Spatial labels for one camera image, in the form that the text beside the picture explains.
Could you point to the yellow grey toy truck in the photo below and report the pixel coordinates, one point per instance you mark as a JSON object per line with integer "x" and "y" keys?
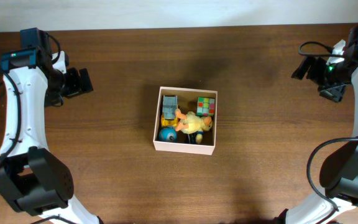
{"x": 169, "y": 106}

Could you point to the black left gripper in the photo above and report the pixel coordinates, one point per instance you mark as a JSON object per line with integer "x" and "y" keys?
{"x": 85, "y": 86}

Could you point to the white cardboard box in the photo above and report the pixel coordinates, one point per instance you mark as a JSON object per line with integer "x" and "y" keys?
{"x": 187, "y": 101}

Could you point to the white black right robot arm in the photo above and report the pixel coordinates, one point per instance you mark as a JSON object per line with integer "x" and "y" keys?
{"x": 332, "y": 167}

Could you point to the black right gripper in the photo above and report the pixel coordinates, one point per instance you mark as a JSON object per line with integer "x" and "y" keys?
{"x": 335, "y": 94}

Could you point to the multicoloured puzzle cube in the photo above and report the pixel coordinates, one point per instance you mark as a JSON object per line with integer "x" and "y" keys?
{"x": 206, "y": 106}

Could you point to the black round cap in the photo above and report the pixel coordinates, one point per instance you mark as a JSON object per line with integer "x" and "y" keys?
{"x": 190, "y": 138}

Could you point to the blue toy ball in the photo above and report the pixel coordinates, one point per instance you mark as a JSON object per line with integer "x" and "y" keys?
{"x": 167, "y": 135}

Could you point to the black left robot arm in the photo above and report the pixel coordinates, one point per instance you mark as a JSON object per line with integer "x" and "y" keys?
{"x": 32, "y": 179}

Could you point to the yellow plush toy animal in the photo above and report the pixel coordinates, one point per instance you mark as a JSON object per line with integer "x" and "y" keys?
{"x": 190, "y": 123}

